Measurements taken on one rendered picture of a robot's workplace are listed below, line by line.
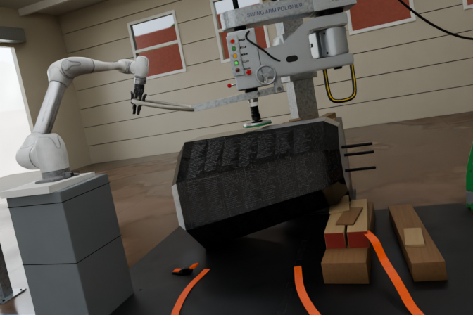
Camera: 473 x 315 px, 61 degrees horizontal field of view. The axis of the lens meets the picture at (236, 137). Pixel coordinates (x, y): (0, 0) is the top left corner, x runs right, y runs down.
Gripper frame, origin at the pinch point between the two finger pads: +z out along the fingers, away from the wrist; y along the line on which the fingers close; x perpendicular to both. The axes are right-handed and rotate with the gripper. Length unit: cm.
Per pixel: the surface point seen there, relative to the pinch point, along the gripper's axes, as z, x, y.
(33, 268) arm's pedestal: 89, -98, 4
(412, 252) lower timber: 45, -47, 203
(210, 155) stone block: 21, -12, 69
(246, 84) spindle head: -32, 4, 82
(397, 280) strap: 52, -74, 194
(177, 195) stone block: 52, -23, 53
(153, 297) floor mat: 104, -64, 64
